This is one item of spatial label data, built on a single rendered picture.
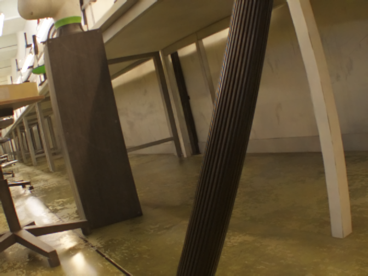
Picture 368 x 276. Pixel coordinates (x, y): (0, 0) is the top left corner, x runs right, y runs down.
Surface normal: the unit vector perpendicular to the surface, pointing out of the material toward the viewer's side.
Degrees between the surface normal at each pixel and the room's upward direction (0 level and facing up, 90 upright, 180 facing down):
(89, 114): 90
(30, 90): 90
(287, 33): 90
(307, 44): 90
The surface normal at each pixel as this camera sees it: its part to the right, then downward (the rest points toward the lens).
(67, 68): 0.38, 0.00
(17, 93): 0.89, -0.17
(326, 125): -0.85, 0.23
